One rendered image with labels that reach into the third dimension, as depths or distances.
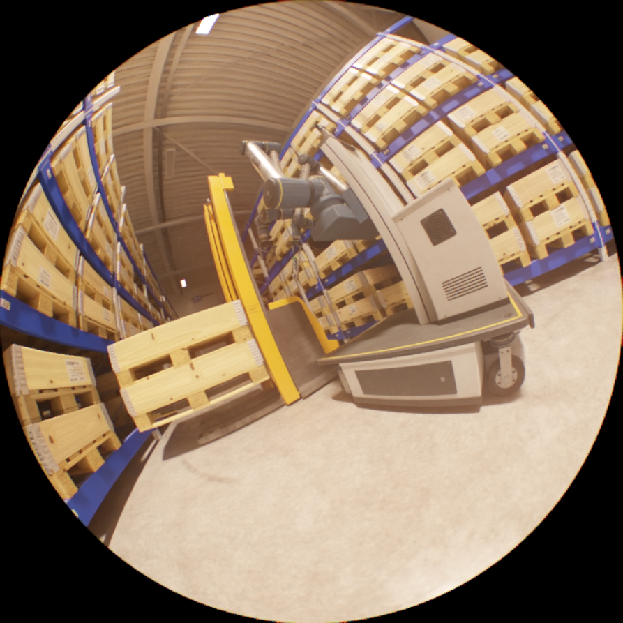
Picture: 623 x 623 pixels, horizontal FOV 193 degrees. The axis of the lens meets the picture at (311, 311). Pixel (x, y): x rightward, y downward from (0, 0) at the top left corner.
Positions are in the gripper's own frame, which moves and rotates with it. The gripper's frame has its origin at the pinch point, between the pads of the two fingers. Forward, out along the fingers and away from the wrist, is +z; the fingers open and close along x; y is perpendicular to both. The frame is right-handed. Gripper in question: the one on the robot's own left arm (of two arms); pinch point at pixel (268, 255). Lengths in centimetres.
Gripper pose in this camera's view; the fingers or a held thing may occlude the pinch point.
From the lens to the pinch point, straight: 170.2
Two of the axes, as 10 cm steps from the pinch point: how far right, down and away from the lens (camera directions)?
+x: -7.4, 3.3, -5.8
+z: 1.7, 9.4, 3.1
